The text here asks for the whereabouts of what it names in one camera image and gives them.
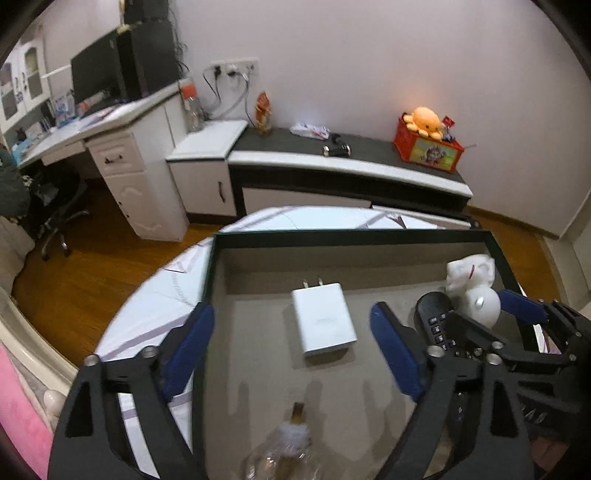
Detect white power adapter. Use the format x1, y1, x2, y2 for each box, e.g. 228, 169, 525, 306
291, 276, 359, 367

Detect black cable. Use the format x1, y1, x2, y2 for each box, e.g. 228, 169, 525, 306
202, 69, 221, 112

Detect orange octopus plush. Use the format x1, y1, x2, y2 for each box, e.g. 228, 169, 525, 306
402, 107, 447, 138

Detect black office chair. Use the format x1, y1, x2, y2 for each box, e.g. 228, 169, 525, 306
18, 173, 91, 262

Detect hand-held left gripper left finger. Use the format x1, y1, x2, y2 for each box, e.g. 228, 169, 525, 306
47, 302, 215, 480

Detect white desk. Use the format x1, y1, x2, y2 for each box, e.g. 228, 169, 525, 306
18, 85, 191, 241

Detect black computer monitor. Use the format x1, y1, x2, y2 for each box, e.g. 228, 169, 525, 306
70, 34, 127, 107

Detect clear plastic bottle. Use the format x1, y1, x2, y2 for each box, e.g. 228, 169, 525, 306
242, 401, 324, 480

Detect white cable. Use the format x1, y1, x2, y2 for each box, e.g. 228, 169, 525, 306
217, 74, 254, 126

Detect water bottle with orange lid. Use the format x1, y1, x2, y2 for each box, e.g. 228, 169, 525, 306
180, 79, 206, 134

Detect small white cabinet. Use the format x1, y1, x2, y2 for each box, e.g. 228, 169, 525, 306
166, 120, 250, 219

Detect round white table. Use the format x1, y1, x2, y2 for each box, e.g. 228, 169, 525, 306
95, 205, 481, 480

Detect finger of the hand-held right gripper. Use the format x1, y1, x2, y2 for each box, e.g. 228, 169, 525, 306
499, 289, 555, 326
444, 311, 525, 370

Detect small toys in red box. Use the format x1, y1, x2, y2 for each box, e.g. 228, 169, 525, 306
441, 115, 464, 142

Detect black speaker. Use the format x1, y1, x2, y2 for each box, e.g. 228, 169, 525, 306
124, 0, 170, 24

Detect blue boxes on desk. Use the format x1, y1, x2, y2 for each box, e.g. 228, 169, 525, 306
53, 92, 77, 126

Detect dark green tray box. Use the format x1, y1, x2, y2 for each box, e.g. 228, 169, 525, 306
194, 228, 541, 480

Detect pink blanket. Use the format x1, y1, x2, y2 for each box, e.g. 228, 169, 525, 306
0, 346, 54, 480

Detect black and white TV stand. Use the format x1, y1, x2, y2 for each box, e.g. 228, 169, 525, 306
228, 127, 474, 221

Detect red storage box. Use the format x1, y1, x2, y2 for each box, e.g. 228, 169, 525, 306
393, 116, 464, 174

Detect white figurine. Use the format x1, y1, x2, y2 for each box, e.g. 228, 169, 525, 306
445, 254, 497, 302

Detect orange snack bag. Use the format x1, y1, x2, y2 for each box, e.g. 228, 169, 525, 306
255, 91, 274, 136

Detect white wall outlet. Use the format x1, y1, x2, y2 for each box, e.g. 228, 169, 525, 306
205, 58, 259, 78

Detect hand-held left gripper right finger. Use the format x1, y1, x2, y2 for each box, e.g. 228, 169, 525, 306
369, 302, 536, 480

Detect pearly white ball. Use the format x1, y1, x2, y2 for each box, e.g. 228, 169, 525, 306
462, 286, 502, 329

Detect black remote control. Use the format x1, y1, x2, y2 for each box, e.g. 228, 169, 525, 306
414, 292, 483, 365

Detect dark clothing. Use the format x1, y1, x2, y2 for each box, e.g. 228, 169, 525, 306
0, 148, 31, 219

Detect white wall cabinet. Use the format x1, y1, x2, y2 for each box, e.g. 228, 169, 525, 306
0, 37, 49, 131

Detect white bed frame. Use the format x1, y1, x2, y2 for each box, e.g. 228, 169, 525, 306
0, 286, 80, 428

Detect black computer tower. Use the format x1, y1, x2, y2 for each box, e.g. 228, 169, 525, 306
115, 21, 181, 100

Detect small black dumbbell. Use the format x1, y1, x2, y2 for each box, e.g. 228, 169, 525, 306
323, 133, 353, 157

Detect white plastic packet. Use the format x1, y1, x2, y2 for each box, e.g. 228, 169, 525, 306
290, 122, 331, 140

